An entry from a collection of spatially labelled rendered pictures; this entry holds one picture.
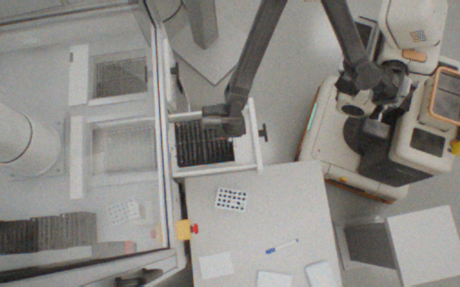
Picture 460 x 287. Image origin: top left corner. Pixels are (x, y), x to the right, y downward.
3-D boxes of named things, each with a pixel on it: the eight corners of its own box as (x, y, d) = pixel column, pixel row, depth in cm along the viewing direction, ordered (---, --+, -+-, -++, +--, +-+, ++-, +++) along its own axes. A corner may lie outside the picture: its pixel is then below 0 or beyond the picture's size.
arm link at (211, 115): (243, 103, 93) (238, 86, 100) (202, 103, 92) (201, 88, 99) (240, 134, 101) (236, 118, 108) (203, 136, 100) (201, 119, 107)
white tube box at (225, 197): (248, 192, 135) (248, 192, 132) (245, 212, 133) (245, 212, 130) (218, 187, 136) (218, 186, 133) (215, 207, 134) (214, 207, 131)
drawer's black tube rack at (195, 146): (230, 121, 136) (229, 115, 129) (235, 163, 131) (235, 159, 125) (176, 127, 136) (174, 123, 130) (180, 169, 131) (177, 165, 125)
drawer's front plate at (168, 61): (172, 52, 147) (167, 38, 137) (176, 111, 140) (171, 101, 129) (168, 52, 147) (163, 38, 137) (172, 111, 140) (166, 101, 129)
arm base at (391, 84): (398, 103, 96) (405, 69, 98) (385, 89, 92) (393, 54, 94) (373, 105, 103) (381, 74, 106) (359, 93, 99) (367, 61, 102)
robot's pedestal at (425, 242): (377, 213, 204) (450, 202, 131) (390, 261, 196) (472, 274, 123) (333, 222, 204) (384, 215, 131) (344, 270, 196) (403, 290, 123)
